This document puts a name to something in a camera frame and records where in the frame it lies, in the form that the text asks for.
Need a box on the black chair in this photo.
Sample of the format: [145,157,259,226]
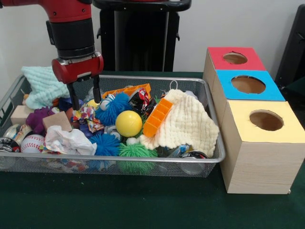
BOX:
[274,3,305,90]

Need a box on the yellow ball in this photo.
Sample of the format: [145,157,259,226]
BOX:
[115,110,143,138]

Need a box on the orange plastic brick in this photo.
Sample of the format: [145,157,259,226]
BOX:
[142,98,174,138]

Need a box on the white crumpled paper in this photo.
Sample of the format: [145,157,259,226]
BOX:
[44,125,98,156]

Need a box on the mint knitted cloth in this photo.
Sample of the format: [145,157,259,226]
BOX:
[21,65,71,110]

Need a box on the shallow mesh bin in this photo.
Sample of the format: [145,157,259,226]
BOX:
[0,73,226,178]

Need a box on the green covered side table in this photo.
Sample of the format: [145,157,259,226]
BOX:
[281,77,305,102]

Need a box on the dark green tablecloth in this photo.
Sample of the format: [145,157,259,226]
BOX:
[0,70,305,229]

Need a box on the blue spiky ball with eyes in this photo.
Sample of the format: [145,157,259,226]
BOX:
[95,92,133,126]

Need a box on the wooden box with three holes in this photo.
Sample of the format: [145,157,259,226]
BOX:
[203,46,305,195]

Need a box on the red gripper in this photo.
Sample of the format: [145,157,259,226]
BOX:
[51,55,104,111]

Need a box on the green spiky ball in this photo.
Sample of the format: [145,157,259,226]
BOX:
[117,142,159,175]

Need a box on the red blue white patterned cloth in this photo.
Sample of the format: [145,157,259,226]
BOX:
[71,104,104,133]

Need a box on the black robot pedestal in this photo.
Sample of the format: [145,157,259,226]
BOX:
[92,0,193,72]

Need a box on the cream knitted cloth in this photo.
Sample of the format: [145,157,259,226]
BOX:
[138,89,220,158]

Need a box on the white baseball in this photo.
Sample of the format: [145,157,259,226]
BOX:
[20,134,45,154]

